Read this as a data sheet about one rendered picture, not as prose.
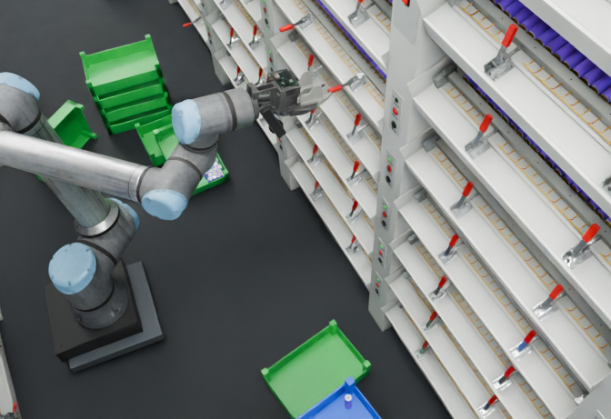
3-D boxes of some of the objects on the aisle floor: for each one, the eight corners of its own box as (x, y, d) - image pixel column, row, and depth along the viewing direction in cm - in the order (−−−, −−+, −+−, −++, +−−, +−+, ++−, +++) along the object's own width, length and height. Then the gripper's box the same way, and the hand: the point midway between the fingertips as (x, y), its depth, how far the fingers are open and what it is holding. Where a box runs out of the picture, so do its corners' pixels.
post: (382, 332, 222) (461, -291, 77) (367, 310, 227) (417, -313, 82) (430, 306, 227) (590, -325, 81) (415, 285, 232) (541, -343, 87)
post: (291, 190, 260) (228, -405, 114) (280, 174, 265) (208, -415, 120) (334, 171, 265) (325, -424, 119) (323, 155, 270) (303, -433, 124)
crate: (297, 428, 204) (296, 421, 197) (262, 379, 214) (260, 370, 208) (370, 373, 214) (371, 364, 207) (333, 328, 224) (333, 318, 217)
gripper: (259, 104, 139) (343, 81, 147) (238, 74, 145) (320, 54, 153) (256, 132, 145) (337, 109, 153) (237, 103, 151) (316, 82, 159)
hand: (323, 92), depth 155 cm, fingers open, 3 cm apart
